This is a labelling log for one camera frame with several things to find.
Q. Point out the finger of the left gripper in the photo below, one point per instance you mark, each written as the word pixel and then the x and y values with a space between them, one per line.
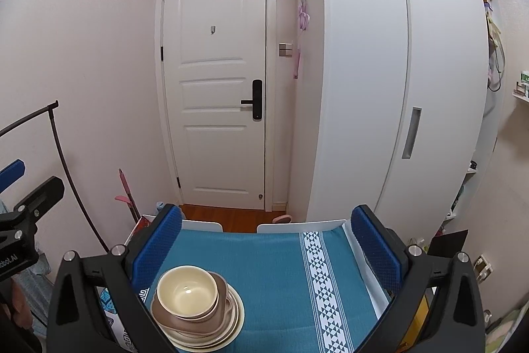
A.
pixel 10 174

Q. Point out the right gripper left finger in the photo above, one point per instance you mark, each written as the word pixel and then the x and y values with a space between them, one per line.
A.
pixel 149 247

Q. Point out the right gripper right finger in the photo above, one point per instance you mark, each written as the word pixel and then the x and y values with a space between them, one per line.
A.
pixel 382 248

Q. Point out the brown irregular shaped dish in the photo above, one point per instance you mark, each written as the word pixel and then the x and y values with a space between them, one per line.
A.
pixel 206 324

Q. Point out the small patterned white plate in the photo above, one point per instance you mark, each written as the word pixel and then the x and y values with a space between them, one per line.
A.
pixel 229 329

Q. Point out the cream ceramic bowl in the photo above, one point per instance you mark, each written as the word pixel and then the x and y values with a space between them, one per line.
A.
pixel 188 292

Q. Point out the person's left hand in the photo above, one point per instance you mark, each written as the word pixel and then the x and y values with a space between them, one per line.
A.
pixel 15 312

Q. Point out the pink broom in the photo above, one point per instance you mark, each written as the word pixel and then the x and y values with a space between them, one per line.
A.
pixel 127 198

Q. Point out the black clothes rack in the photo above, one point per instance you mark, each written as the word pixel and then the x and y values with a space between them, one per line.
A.
pixel 70 224

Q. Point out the blue table cloth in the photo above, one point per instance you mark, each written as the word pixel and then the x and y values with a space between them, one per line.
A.
pixel 272 286

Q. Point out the pink slippers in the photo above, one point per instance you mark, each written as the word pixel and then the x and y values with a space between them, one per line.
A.
pixel 283 219

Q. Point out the white wardrobe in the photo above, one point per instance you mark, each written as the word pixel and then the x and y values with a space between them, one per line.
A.
pixel 390 100

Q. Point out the white panelled door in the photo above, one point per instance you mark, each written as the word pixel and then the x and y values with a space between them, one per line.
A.
pixel 212 50

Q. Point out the black door handle lock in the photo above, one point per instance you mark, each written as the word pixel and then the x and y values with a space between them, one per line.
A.
pixel 256 101

